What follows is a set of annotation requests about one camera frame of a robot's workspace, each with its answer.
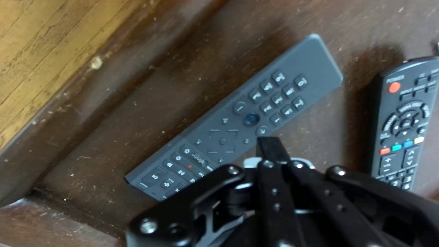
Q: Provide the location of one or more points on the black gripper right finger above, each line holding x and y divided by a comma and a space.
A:
347, 210

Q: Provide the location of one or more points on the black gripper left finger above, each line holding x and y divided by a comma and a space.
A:
214, 200

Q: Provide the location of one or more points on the grey remote control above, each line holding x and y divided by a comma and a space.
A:
256, 104

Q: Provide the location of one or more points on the black remote control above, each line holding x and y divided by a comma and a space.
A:
405, 118

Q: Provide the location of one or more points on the dark wooden side table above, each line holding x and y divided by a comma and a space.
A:
138, 59

